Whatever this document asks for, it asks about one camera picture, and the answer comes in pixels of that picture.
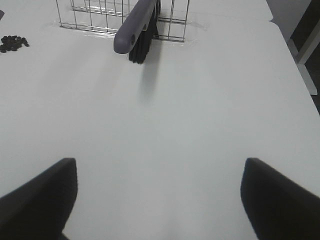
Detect pile of coffee beans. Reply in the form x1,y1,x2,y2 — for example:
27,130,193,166
0,35,30,53

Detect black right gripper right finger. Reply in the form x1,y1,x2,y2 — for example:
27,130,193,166
240,158,320,240

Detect white table leg frame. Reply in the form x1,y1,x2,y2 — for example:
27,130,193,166
287,21,320,96

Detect metal wire rack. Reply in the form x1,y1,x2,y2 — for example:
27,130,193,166
55,0,190,43

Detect purple hand brush black bristles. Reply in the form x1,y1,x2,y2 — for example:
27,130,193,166
113,0,161,64

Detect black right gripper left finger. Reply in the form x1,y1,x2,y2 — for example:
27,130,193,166
0,158,78,240

